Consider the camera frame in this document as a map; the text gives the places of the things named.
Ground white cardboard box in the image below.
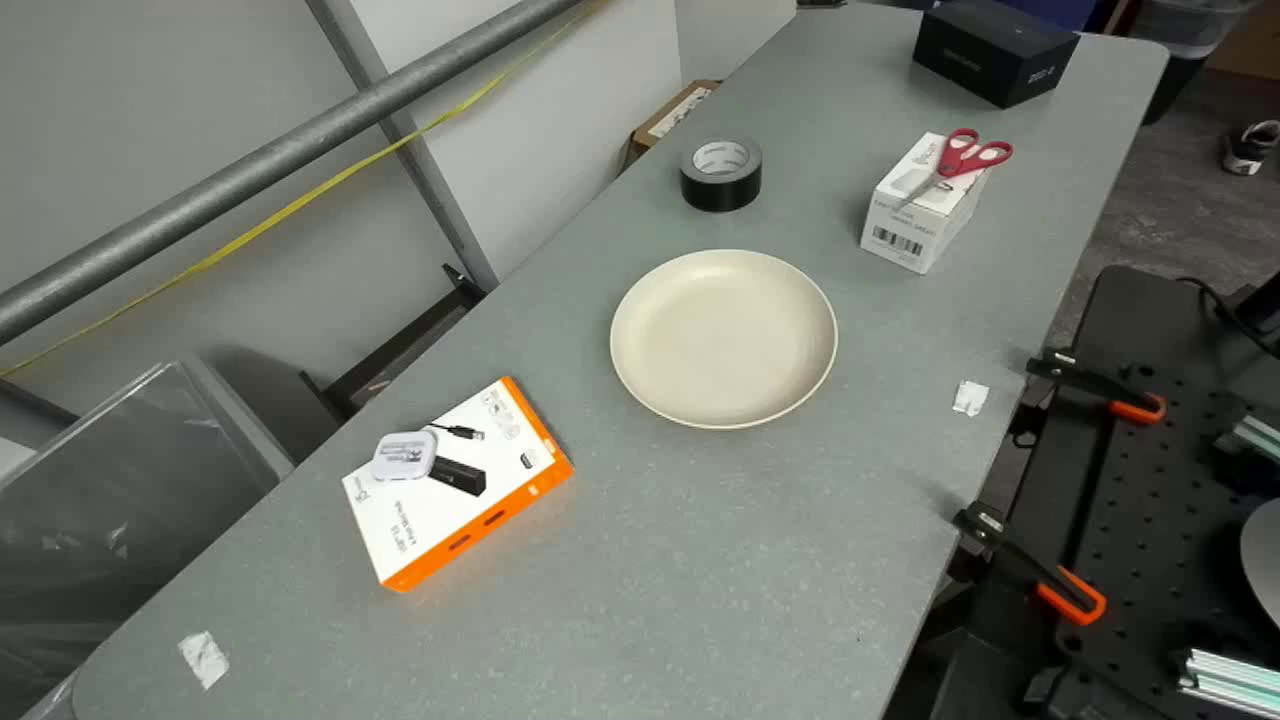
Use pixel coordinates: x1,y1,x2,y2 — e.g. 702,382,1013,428
861,131,987,270

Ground orange and white box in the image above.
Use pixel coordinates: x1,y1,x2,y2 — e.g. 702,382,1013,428
340,375,574,591

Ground orange black clamp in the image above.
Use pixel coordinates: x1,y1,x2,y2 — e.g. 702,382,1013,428
951,502,1110,627
1029,346,1167,428

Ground yellow cable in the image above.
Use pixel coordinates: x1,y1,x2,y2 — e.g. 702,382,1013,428
0,0,616,379

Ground cream round plate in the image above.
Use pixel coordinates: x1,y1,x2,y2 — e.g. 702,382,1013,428
610,246,840,433

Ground black camera box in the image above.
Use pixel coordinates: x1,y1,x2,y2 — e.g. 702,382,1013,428
911,0,1079,109

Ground grey plastic bin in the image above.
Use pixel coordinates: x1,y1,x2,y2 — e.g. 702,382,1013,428
0,358,292,720

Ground grey metal pipe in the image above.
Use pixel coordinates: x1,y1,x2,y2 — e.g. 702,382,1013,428
0,0,584,341

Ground red handled scissors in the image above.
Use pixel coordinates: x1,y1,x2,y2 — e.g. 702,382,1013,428
910,127,1013,200

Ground white tape label far corner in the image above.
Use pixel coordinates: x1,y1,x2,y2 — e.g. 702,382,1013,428
180,630,227,687

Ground black perforated mounting board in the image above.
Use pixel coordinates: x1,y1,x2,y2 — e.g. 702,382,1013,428
898,268,1280,720

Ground white tape label near edge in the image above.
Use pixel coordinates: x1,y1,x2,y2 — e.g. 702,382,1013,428
951,379,987,416

